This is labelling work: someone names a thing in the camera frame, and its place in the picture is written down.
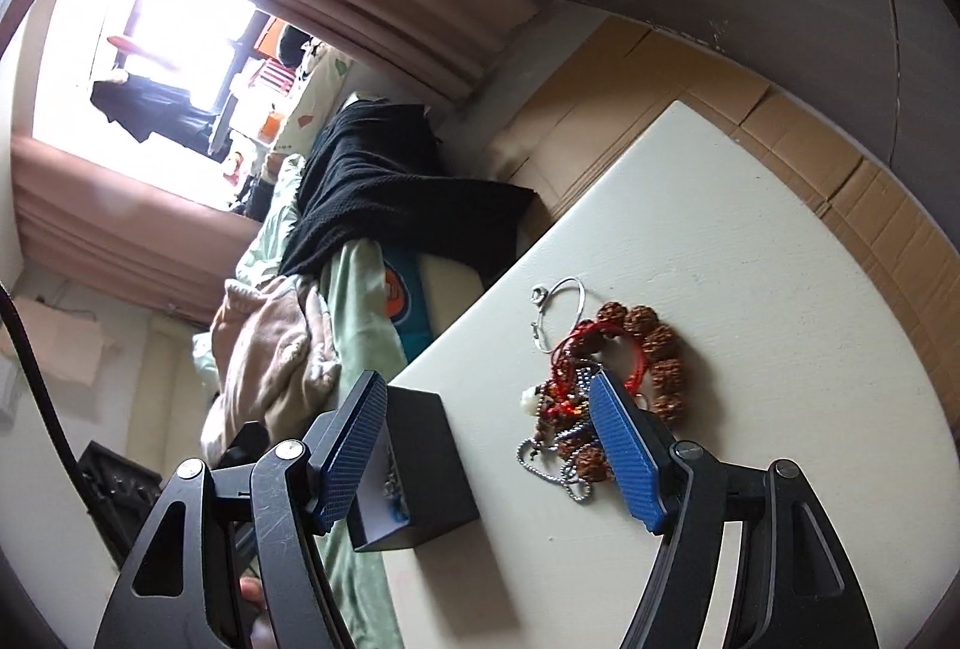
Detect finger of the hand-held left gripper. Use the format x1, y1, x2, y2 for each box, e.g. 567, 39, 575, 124
221, 421, 271, 470

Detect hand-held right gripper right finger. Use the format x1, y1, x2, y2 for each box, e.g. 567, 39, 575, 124
587, 367, 882, 649

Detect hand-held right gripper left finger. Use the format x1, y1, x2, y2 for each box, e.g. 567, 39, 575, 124
94, 370, 391, 649

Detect silver chain bracelet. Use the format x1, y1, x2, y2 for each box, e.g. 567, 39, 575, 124
379, 446, 411, 522

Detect silver ball chain necklace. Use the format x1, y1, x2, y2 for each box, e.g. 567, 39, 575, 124
516, 386, 601, 504

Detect black jewelry box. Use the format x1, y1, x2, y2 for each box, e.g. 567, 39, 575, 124
346, 385, 481, 554

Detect red string bracelet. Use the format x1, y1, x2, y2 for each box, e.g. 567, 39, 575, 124
540, 319, 653, 425

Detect silver bangle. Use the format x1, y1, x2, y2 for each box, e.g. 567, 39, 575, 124
529, 277, 586, 354

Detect pink fleece blanket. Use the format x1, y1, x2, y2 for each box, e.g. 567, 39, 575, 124
201, 277, 346, 462

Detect cream padded headboard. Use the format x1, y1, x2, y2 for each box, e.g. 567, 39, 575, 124
124, 311, 218, 470

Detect beige hanging cloth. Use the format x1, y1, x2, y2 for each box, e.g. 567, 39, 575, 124
15, 296, 121, 387

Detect blue orange printed sheet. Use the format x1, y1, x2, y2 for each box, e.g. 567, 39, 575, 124
379, 247, 437, 357

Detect green bedsheet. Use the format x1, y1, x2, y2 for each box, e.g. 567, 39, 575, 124
191, 154, 406, 649

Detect black knitted blanket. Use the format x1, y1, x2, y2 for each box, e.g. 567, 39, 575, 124
279, 101, 537, 279

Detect hanging dark clothes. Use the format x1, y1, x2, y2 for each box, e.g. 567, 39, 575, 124
90, 71, 226, 158

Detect cream cloth with green hearts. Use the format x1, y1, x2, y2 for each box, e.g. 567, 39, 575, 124
281, 37, 353, 155

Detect orange box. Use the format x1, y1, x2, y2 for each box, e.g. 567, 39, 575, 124
255, 14, 290, 61

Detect window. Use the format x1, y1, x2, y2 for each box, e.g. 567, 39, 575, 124
34, 0, 301, 207

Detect black cable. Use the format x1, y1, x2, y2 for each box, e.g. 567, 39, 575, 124
0, 280, 87, 496

